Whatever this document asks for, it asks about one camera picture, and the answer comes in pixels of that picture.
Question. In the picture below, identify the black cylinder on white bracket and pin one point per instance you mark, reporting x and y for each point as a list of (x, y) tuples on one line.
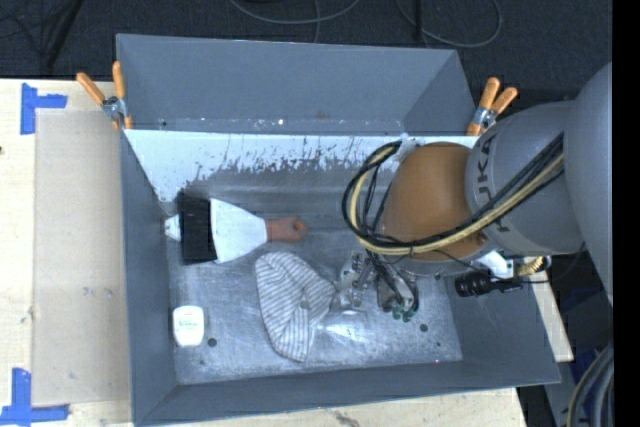
[(472, 284)]

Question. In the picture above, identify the white striped cloth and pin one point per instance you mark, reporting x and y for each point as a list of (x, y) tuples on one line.
[(290, 300)]

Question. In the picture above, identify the grey metal bin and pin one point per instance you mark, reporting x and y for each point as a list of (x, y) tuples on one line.
[(280, 85)]

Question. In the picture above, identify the clear glass thing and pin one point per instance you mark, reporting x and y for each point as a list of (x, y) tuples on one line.
[(342, 327)]

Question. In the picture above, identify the small white plastic box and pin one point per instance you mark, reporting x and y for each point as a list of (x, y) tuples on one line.
[(188, 326)]

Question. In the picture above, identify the pale flat board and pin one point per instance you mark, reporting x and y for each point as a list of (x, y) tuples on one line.
[(75, 265)]

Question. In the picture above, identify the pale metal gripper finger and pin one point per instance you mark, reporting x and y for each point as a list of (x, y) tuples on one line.
[(354, 266), (357, 295)]

